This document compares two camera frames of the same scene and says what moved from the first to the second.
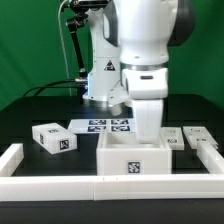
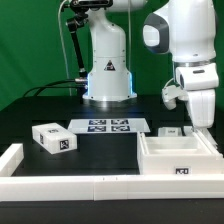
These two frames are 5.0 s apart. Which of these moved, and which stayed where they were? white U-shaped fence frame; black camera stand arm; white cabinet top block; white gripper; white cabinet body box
Moved: white gripper; white cabinet body box
Stayed: white U-shaped fence frame; white cabinet top block; black camera stand arm
